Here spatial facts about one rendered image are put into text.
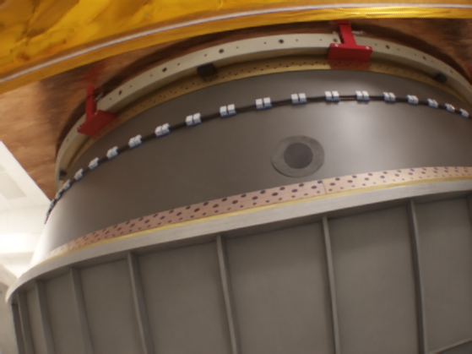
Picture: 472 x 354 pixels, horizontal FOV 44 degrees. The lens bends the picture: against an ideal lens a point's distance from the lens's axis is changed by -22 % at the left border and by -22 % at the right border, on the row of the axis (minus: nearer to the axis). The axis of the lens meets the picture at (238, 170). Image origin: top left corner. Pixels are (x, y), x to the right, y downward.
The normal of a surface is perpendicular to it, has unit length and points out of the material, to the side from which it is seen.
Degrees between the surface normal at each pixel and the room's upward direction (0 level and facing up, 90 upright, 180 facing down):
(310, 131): 62
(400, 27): 180
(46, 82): 180
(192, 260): 90
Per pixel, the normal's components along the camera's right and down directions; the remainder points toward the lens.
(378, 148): 0.00, -0.79
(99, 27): -0.04, -0.32
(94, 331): -0.56, -0.27
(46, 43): 0.15, 0.44
